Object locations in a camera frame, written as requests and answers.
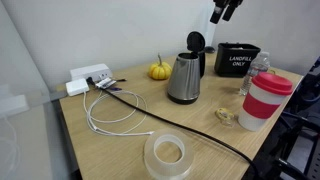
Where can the small yellow pumpkin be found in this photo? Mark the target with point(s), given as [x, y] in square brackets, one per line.
[160, 70]

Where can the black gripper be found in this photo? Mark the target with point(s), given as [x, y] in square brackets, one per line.
[228, 1]

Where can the black kettle lid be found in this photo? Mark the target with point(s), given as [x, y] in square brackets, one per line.
[195, 41]

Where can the large clear tape roll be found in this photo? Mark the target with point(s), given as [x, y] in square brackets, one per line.
[169, 153]

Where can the red and white travel cup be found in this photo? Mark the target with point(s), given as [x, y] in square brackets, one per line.
[263, 101]

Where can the black metal frame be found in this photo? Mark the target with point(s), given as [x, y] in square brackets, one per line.
[301, 130]

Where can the small yellow tape roll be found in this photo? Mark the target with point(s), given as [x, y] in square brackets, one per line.
[225, 115]

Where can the clear plastic water bottle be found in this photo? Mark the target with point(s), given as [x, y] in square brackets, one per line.
[255, 71]

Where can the white power strip box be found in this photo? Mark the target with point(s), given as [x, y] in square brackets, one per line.
[90, 71]

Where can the white square charger adapter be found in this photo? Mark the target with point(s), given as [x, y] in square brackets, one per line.
[77, 86]

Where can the silver white small packet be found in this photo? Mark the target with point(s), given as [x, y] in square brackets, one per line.
[105, 82]

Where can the black landfill only bin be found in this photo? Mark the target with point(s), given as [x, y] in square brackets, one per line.
[235, 60]

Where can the small black round object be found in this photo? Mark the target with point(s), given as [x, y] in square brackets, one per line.
[209, 49]

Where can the stainless steel electric kettle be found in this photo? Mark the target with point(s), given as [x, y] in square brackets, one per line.
[185, 78]

